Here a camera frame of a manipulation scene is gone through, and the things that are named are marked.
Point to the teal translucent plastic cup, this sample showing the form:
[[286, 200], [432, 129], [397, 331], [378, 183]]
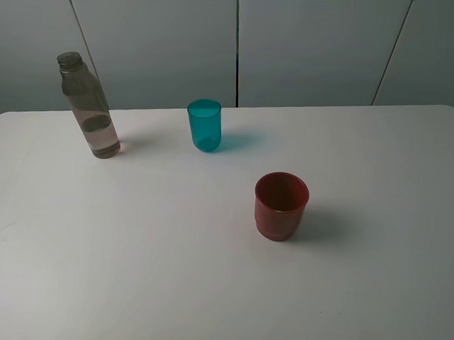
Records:
[[205, 124]]

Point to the clear smoky plastic bottle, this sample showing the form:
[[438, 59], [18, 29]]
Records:
[[89, 105]]

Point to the red plastic cup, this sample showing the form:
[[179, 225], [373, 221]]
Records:
[[280, 201]]

